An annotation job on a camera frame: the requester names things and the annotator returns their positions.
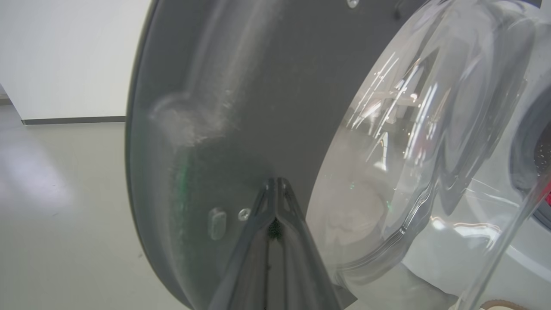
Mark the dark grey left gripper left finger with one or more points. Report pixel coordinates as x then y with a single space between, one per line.
247 267

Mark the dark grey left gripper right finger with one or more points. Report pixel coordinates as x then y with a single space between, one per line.
301 267

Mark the red garment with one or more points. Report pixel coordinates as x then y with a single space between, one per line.
548 196

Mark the cream perforated laundry basket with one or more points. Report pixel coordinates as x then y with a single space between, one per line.
503 305

